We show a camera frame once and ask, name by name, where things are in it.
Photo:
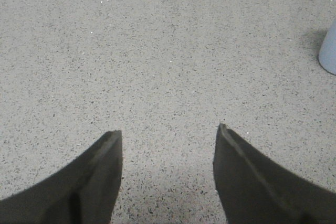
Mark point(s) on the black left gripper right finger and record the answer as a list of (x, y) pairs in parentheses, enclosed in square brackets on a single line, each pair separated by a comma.
[(254, 189)]

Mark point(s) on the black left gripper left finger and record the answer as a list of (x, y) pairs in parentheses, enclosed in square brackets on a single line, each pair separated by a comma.
[(84, 191)]

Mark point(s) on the blue plastic cup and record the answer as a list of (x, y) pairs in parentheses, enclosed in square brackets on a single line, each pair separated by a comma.
[(327, 52)]

